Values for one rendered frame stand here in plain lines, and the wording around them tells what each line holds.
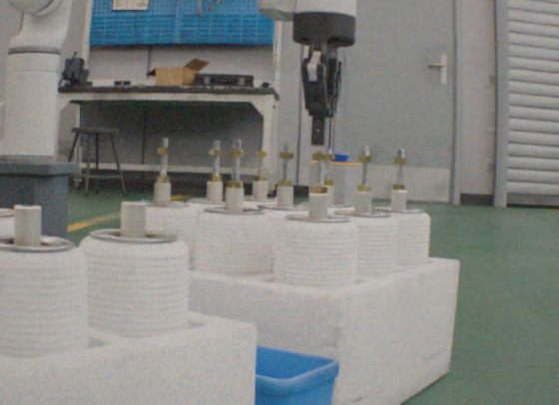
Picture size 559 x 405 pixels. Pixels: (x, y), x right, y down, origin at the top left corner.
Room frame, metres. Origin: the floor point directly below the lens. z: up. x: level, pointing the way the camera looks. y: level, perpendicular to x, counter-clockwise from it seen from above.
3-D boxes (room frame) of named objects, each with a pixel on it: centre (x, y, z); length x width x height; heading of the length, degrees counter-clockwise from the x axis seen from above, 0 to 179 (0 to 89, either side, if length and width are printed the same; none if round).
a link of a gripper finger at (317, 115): (0.91, -0.04, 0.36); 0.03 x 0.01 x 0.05; 166
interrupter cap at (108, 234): (0.65, 0.12, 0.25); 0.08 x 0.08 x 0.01
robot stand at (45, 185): (1.18, 0.40, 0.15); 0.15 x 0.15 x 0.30; 87
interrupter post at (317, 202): (0.93, -0.05, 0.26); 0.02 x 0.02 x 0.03
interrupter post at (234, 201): (0.99, 0.05, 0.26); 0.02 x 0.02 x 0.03
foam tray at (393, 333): (1.09, -0.01, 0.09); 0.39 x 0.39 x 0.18; 58
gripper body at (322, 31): (0.93, -0.04, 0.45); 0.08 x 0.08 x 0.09
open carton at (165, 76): (5.79, 0.79, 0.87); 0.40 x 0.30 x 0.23; 73
